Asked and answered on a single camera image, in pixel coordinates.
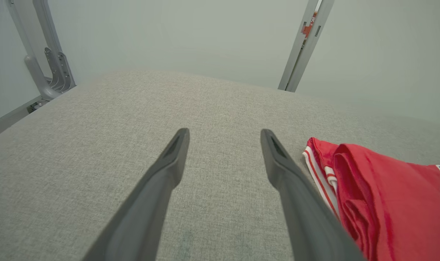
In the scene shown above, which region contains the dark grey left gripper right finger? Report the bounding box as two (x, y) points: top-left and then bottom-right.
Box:
(260, 129), (367, 261)

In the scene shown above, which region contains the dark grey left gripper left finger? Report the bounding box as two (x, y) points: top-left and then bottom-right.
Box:
(81, 128), (190, 261)

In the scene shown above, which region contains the red shirt with white sleeve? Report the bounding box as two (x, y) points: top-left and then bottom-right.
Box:
(302, 137), (440, 261)

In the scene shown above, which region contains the red orange sticker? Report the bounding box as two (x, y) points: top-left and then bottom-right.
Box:
(301, 12), (318, 39)

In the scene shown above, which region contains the grey partition post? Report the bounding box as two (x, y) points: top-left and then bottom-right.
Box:
(278, 0), (335, 93)

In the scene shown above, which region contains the grey metal frame with bracket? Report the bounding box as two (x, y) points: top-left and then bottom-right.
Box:
(5, 0), (76, 113)

